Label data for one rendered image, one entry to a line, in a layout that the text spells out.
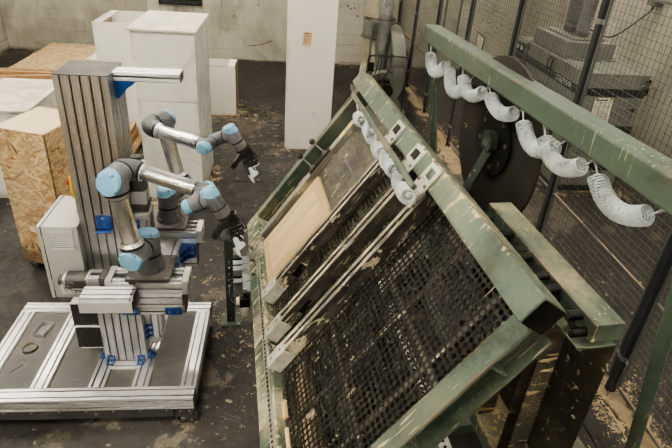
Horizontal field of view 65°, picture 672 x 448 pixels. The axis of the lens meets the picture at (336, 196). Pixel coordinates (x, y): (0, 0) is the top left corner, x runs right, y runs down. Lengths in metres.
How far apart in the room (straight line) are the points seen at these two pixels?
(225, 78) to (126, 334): 5.05
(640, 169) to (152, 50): 4.24
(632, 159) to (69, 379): 3.17
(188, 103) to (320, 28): 2.03
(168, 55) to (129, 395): 2.97
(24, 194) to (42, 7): 7.55
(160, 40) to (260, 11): 5.95
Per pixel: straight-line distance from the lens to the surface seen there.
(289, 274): 2.79
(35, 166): 4.40
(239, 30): 10.99
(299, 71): 6.57
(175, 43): 5.08
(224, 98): 7.97
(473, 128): 2.84
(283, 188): 3.52
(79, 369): 3.71
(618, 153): 1.84
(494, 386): 1.71
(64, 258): 3.19
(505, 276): 1.61
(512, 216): 2.09
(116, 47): 7.05
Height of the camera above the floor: 2.77
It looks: 28 degrees down
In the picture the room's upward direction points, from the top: 4 degrees clockwise
